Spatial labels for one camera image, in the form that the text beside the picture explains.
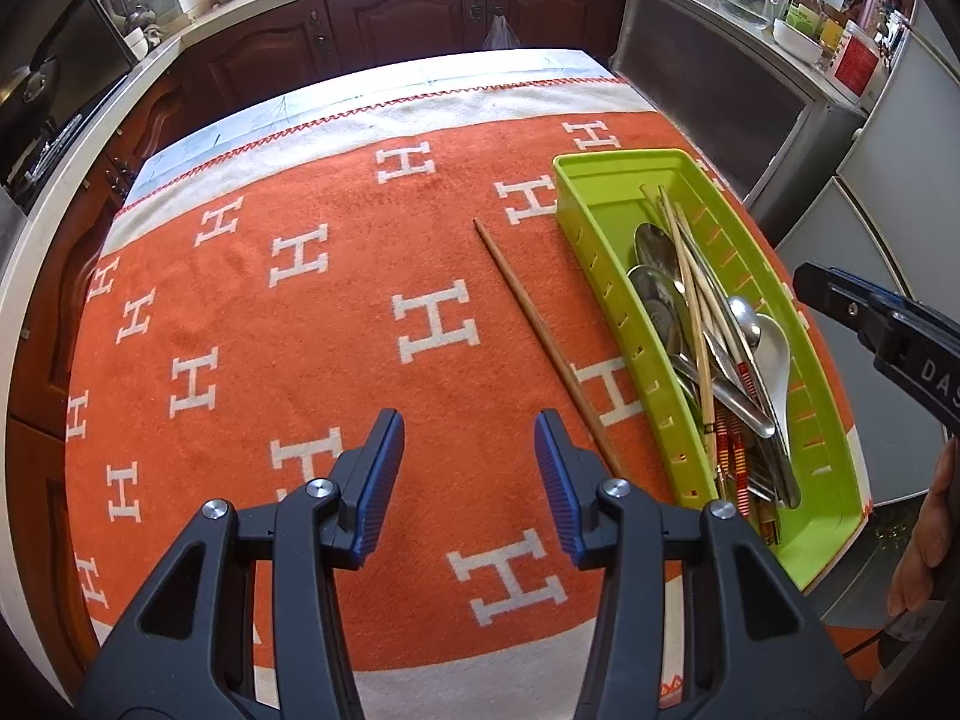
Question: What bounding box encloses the small white cup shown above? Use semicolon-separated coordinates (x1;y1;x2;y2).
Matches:
120;22;162;61

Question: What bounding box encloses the white plastic bag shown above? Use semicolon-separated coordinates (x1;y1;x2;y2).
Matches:
480;11;520;52

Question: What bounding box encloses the orange printed blanket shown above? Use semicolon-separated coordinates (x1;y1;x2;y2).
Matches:
64;79;875;720

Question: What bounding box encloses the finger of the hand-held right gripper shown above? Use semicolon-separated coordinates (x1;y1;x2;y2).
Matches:
793;261;932;353

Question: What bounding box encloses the pale wooden chopstick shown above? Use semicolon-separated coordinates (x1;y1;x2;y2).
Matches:
639;184;698;278
657;184;717;458

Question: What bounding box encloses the brown wooden chopstick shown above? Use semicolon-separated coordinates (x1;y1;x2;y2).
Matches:
474;219;631;481

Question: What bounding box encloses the small metal spoon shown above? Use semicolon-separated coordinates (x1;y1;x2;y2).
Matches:
726;295;788;458

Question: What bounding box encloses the silver appliance dark door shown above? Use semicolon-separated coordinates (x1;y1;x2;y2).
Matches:
611;0;871;226

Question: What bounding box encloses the white bowl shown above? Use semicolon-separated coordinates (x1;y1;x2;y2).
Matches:
772;15;830;67

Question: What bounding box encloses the dark wok with lid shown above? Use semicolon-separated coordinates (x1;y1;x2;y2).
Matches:
0;45;61;113

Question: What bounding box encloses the grey refrigerator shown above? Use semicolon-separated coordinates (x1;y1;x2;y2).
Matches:
772;22;960;511

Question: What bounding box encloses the row of colourful packets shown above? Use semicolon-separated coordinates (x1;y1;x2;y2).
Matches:
847;0;920;46

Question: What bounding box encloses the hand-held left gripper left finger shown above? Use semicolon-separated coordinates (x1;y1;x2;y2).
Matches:
75;409;406;720

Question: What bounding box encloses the large metal spoon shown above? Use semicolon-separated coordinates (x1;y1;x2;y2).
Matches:
634;223;777;440
627;265;802;509

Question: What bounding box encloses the person's right hand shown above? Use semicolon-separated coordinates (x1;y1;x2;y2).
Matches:
887;435;960;621

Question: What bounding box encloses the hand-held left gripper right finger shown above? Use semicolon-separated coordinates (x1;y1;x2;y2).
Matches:
534;409;867;720

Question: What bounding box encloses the black gas stove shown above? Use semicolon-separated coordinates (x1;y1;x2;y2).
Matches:
0;52;140;211

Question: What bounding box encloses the white ceramic spoon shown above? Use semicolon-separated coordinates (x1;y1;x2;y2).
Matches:
750;315;794;466

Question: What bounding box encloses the green label jar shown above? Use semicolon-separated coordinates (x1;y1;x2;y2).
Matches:
784;0;826;35

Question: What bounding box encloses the red container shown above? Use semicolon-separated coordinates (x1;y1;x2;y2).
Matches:
829;22;890;102

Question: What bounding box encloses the green plastic utensil tray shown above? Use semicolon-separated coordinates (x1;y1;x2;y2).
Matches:
553;150;871;592

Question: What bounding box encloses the brown wooden kitchen cabinet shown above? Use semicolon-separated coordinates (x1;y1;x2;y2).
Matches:
0;0;631;691

